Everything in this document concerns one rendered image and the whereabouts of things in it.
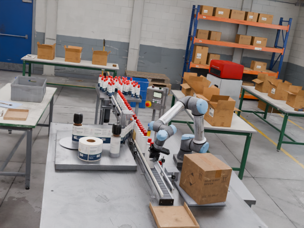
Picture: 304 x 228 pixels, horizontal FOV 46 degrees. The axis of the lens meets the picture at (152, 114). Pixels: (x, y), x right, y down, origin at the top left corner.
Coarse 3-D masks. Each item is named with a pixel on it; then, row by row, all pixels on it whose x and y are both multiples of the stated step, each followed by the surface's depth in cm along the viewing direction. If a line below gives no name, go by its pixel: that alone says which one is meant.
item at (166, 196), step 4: (132, 140) 359; (140, 156) 322; (144, 156) 323; (144, 164) 306; (148, 172) 291; (152, 172) 292; (156, 172) 294; (156, 176) 286; (152, 180) 278; (160, 180) 280; (160, 184) 274; (164, 184) 275; (156, 188) 267; (164, 188) 269; (164, 192) 262; (168, 192) 263; (160, 196) 256; (164, 196) 256; (168, 196) 257
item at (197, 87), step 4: (196, 84) 586; (200, 84) 587; (204, 84) 589; (192, 88) 561; (196, 88) 587; (200, 88) 589; (192, 92) 580; (196, 92) 554; (200, 92) 590; (196, 96) 559
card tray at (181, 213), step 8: (152, 208) 241; (160, 208) 249; (168, 208) 250; (176, 208) 252; (184, 208) 253; (160, 216) 239; (168, 216) 240; (176, 216) 242; (184, 216) 243; (192, 216) 239; (160, 224) 230; (168, 224) 231; (176, 224) 232; (184, 224) 233; (192, 224) 235
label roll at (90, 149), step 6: (84, 138) 306; (90, 138) 308; (96, 138) 310; (84, 144) 294; (90, 144) 295; (96, 144) 297; (102, 144) 304; (78, 150) 302; (84, 150) 296; (90, 150) 295; (96, 150) 297; (78, 156) 302; (84, 156) 297; (90, 156) 296; (96, 156) 299
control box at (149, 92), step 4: (148, 88) 324; (152, 88) 324; (156, 88) 326; (148, 92) 325; (152, 92) 324; (148, 96) 326; (152, 96) 324; (148, 100) 327; (152, 104) 326; (156, 104) 325; (160, 104) 323; (152, 108) 327; (156, 108) 326; (160, 108) 324
